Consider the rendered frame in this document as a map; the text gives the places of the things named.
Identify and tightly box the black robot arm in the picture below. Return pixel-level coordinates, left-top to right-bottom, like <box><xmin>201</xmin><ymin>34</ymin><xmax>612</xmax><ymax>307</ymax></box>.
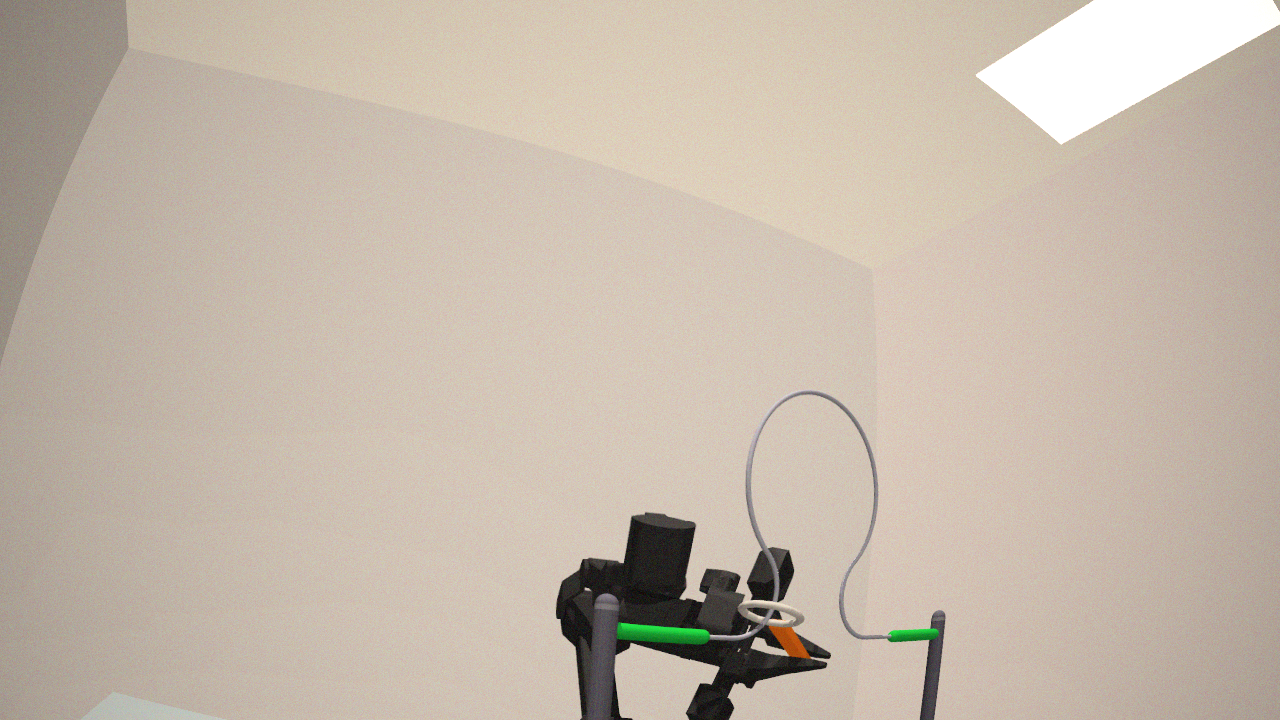
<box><xmin>556</xmin><ymin>512</ymin><xmax>745</xmax><ymax>720</ymax></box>

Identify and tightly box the orange handle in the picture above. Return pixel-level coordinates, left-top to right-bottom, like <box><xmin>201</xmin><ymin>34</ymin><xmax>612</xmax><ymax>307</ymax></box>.
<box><xmin>737</xmin><ymin>600</ymin><xmax>810</xmax><ymax>659</ymax></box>

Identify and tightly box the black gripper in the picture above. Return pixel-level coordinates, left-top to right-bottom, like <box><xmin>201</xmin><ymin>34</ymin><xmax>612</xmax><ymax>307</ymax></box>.
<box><xmin>660</xmin><ymin>547</ymin><xmax>831</xmax><ymax>720</ymax></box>

